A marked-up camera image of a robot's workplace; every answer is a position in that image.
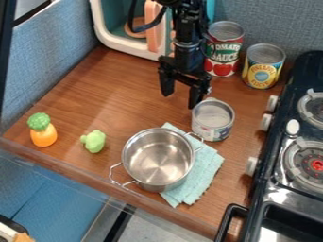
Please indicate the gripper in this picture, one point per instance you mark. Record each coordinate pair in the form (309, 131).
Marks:
(187, 60)

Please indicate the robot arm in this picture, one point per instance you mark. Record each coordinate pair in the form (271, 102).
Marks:
(187, 22)

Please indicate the white and blue can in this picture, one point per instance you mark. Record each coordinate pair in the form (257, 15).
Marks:
(212, 121)

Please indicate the red tomato can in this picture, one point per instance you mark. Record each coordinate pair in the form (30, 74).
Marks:
(224, 50)

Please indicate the silver pot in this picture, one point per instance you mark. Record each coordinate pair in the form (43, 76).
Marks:
(157, 159)

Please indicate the yellow and blue can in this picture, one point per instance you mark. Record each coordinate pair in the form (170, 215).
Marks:
(263, 66)

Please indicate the toy microwave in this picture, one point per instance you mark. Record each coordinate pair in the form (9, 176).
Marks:
(134, 28)

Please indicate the light blue cloth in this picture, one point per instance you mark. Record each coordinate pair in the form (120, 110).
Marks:
(201, 176)

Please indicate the toy stove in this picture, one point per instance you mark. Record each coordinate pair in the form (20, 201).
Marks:
(290, 151)

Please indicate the orange and green toy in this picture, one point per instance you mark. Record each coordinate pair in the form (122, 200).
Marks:
(42, 129)

